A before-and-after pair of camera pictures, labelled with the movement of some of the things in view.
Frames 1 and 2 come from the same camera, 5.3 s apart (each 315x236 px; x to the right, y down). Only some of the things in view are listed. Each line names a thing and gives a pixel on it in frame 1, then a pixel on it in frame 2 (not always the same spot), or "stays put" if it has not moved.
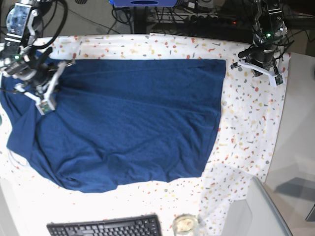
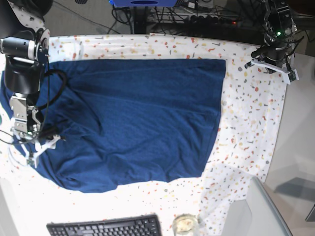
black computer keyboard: [146, 225] stays put
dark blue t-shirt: [117, 124] stays put
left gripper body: [42, 72] to [31, 129]
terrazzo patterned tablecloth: [245, 146] stays put
